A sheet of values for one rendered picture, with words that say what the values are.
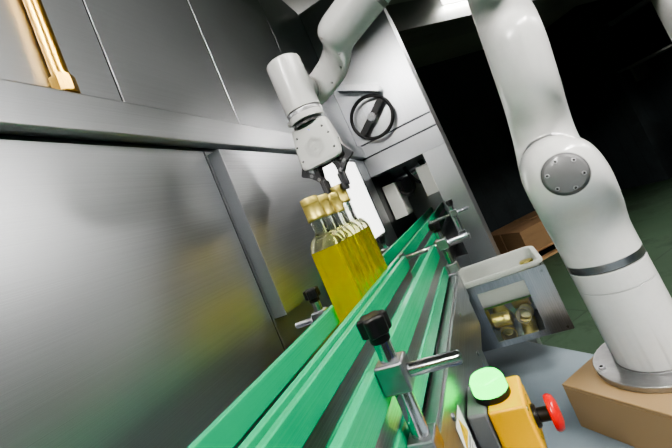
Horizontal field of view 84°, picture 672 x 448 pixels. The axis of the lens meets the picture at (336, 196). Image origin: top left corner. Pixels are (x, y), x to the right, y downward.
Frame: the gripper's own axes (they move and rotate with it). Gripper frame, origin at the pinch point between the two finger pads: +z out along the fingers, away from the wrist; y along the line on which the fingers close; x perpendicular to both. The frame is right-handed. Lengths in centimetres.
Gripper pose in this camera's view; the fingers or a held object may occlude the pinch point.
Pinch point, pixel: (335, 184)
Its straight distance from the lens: 85.5
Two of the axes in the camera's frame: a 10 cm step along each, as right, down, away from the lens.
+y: 8.5, -4.0, -3.4
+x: 3.4, -0.7, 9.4
